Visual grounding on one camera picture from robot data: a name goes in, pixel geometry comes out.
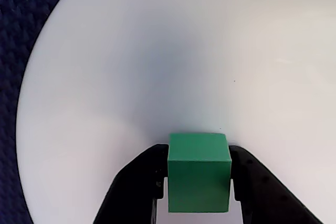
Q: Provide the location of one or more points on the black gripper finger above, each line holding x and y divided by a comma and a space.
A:
131, 197
262, 203

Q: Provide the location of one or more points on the green cube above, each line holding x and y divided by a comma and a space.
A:
199, 182

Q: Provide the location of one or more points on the white round plate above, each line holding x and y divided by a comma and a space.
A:
236, 64

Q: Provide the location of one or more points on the blue woven table cloth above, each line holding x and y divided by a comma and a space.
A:
15, 24

